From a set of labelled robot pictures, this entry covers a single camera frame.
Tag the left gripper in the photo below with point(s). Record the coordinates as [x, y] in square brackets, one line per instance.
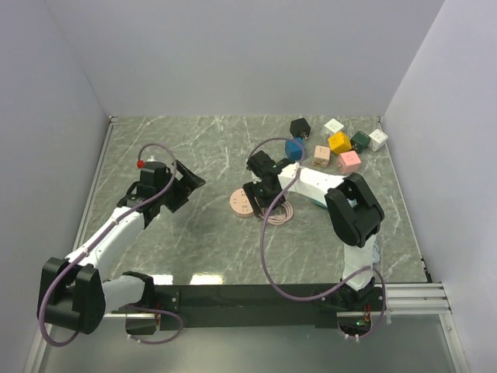
[185, 186]

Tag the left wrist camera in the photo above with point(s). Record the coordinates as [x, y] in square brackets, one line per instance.
[149, 161]

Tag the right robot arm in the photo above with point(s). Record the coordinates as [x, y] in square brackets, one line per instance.
[354, 211]

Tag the white cube plug right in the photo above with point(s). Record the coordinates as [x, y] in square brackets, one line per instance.
[377, 140]

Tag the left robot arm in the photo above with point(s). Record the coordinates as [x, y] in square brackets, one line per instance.
[74, 293]

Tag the teal triangular power strip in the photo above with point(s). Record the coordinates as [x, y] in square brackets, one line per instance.
[319, 204]

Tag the blue cube plug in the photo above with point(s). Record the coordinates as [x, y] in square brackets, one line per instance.
[294, 149]

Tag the black cube plug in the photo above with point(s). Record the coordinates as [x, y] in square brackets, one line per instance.
[300, 128]

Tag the yellow cube plug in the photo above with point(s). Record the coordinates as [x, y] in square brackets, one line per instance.
[339, 143]

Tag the beige pink cube plug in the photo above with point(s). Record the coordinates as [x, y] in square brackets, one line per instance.
[321, 156]

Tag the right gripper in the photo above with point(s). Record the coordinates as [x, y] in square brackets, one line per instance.
[251, 191]

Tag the pink round socket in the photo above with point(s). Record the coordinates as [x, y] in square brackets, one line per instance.
[240, 205]

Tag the black base bar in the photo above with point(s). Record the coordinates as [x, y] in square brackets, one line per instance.
[241, 305]

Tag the dark green cube plug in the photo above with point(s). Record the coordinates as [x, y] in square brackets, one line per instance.
[360, 141]

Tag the white cube plug left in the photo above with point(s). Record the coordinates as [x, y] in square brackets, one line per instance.
[331, 128]

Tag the white cube plug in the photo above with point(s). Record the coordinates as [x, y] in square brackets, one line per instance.
[377, 140]
[331, 128]

